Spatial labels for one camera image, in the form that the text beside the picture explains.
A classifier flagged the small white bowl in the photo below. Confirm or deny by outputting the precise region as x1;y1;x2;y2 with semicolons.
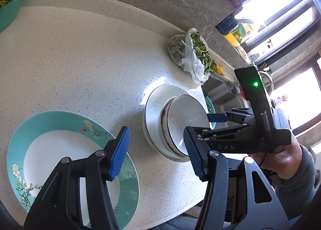
165;93;211;157

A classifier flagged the large white bowl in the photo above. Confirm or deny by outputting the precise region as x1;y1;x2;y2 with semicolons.
141;84;210;163

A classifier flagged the red floral white bowl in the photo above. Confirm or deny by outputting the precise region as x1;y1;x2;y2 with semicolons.
160;94;188;157

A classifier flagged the right forearm grey sleeve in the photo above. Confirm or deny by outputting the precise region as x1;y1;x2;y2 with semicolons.
272;146;316;220

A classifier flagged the right hand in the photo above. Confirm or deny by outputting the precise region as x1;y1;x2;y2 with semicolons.
249;138;303;180

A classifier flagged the teal basin in sink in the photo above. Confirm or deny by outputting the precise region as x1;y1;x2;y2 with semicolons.
205;97;216;130

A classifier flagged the yellow sponge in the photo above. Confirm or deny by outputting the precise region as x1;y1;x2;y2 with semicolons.
214;63;225;76

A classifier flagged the teal floral plate on counter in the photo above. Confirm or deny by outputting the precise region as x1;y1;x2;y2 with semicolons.
7;110;140;229

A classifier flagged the plastic bag of greens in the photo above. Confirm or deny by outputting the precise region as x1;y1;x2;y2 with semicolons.
167;28;218;86

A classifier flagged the dark blue container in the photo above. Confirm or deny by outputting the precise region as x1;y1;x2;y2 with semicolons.
215;14;238;35

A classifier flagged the teal basin by wall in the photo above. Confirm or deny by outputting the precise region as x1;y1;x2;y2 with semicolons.
0;0;22;32

